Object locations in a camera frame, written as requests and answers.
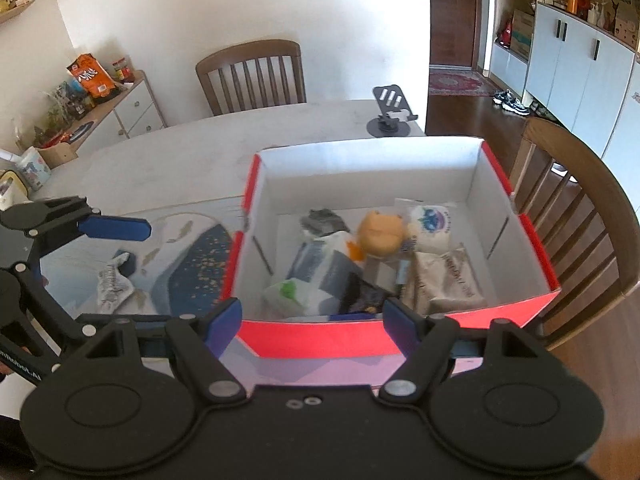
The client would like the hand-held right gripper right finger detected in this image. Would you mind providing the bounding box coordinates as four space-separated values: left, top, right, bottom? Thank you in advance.
378 297 556 403

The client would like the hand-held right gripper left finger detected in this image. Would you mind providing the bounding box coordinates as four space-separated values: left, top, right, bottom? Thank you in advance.
80 298 249 403

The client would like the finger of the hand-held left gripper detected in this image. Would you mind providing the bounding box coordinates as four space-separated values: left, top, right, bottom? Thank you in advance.
0 197 152 243
0 262 118 356

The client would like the black snack packet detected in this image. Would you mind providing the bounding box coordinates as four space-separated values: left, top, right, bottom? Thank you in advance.
340 280 401 316

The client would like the white printed sachet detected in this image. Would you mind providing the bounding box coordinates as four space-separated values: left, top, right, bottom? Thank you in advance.
95 252 138 311

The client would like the silver foil snack bag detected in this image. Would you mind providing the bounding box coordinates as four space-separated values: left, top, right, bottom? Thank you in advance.
404 242 488 317

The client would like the red cardboard box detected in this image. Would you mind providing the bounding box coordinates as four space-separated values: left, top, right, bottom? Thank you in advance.
222 136 561 359

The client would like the yellow plush toy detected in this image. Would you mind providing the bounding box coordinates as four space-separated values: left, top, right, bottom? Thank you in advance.
356 210 405 259

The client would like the bread packet with blue print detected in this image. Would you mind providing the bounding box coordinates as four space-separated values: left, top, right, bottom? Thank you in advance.
395 199 458 256

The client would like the clear packet of black bits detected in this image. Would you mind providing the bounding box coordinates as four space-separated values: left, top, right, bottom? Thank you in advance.
300 208 351 236

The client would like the white marble desktop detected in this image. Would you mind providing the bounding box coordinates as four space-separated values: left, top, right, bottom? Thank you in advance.
0 99 428 391

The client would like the small wooden box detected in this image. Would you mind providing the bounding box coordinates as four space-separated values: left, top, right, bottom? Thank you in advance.
37 142 77 170

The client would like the white cartoon print container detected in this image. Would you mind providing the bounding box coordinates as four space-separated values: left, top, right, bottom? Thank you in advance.
17 146 52 192

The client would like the cream white appliance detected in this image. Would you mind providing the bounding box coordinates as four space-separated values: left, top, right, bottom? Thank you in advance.
0 169 28 211

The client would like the white wooden sideboard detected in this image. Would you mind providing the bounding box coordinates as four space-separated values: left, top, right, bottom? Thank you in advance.
30 70 167 171

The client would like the orange snack bag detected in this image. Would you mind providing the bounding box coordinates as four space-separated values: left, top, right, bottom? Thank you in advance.
66 53 115 99

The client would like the brown wooden chair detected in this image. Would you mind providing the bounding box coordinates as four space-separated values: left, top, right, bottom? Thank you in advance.
509 117 640 351
195 39 307 117

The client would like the black phone stand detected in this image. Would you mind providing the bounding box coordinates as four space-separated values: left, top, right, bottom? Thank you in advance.
366 83 417 137

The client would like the red patterned rug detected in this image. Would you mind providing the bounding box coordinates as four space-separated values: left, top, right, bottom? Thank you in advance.
429 70 496 97

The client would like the pair of dark sneakers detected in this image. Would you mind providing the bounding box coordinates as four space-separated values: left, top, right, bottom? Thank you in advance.
492 89 531 113

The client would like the brown wooden door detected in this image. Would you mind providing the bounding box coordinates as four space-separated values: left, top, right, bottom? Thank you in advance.
429 0 483 71

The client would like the printed cardboard box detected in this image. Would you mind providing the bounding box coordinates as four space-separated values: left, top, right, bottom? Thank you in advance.
510 9 536 58

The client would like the white wood cabinet wall unit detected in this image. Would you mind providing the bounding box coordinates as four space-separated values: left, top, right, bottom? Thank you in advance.
487 0 640 211

